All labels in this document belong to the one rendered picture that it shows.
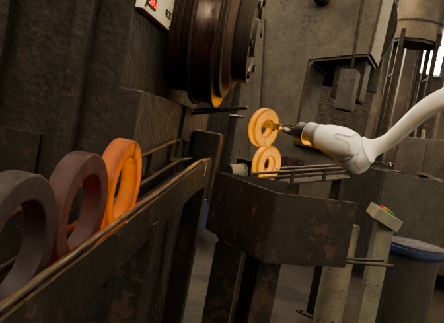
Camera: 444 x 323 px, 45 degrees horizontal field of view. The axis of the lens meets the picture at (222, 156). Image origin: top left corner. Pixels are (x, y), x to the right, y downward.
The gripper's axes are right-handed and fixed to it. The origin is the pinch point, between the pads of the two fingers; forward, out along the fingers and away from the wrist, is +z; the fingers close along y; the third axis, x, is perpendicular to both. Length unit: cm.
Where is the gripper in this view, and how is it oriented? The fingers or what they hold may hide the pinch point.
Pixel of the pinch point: (265, 123)
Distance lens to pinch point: 211.8
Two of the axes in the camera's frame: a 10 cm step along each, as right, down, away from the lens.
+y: 6.7, 0.8, 7.4
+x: 2.2, -9.7, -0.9
